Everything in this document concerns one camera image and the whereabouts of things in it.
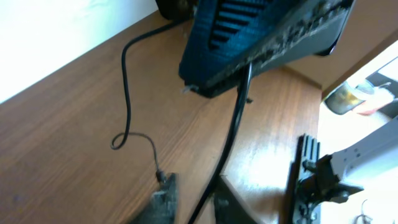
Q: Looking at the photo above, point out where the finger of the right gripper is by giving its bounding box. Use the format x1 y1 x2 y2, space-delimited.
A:
178 0 354 98

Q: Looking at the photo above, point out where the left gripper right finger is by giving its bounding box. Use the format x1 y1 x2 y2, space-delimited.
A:
213 176 258 224

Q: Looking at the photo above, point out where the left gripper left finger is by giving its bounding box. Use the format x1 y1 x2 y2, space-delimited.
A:
127 173 179 224

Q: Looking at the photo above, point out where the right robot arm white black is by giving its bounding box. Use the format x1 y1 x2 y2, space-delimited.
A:
178 0 397 223

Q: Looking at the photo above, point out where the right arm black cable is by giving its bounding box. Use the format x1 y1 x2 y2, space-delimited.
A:
186 62 253 224

